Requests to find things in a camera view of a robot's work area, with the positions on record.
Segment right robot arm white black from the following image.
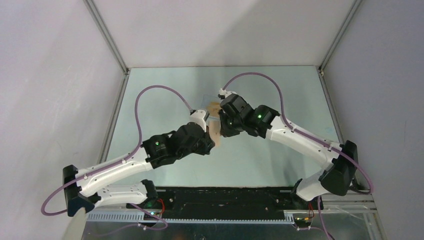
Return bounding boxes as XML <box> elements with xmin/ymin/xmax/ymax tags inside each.
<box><xmin>218</xmin><ymin>89</ymin><xmax>358</xmax><ymax>209</ymax></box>

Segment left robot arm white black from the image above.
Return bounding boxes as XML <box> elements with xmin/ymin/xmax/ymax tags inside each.
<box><xmin>62</xmin><ymin>122</ymin><xmax>215</xmax><ymax>217</ymax></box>

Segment orange credit cards stack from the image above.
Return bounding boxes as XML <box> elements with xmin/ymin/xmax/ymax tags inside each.
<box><xmin>206</xmin><ymin>101</ymin><xmax>221</xmax><ymax>120</ymax></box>

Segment clear plastic card box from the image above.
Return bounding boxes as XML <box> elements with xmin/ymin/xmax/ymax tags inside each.
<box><xmin>200</xmin><ymin>94</ymin><xmax>221</xmax><ymax>120</ymax></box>

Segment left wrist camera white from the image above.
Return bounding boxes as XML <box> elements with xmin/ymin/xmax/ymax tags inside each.
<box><xmin>189</xmin><ymin>109</ymin><xmax>210</xmax><ymax>133</ymax></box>

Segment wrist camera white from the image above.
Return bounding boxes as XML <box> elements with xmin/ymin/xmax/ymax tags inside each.
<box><xmin>217</xmin><ymin>88</ymin><xmax>237</xmax><ymax>100</ymax></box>
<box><xmin>189</xmin><ymin>109</ymin><xmax>210</xmax><ymax>133</ymax></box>

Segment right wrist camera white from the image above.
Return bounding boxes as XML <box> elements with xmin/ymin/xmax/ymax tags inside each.
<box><xmin>217</xmin><ymin>88</ymin><xmax>237</xmax><ymax>100</ymax></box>

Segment grey slotted cable duct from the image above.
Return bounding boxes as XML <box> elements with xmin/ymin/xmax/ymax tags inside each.
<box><xmin>86</xmin><ymin>211</ymin><xmax>296</xmax><ymax>225</ymax></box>

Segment left aluminium frame post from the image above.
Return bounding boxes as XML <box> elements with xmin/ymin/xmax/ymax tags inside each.
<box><xmin>83</xmin><ymin>0</ymin><xmax>129</xmax><ymax>75</ymax></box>

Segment aluminium frame post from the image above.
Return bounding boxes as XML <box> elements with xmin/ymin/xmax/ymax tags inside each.
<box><xmin>318</xmin><ymin>0</ymin><xmax>363</xmax><ymax>77</ymax></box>
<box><xmin>83</xmin><ymin>0</ymin><xmax>129</xmax><ymax>75</ymax></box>

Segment right aluminium frame post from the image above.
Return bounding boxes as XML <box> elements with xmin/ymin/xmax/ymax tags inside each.
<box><xmin>318</xmin><ymin>0</ymin><xmax>363</xmax><ymax>77</ymax></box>

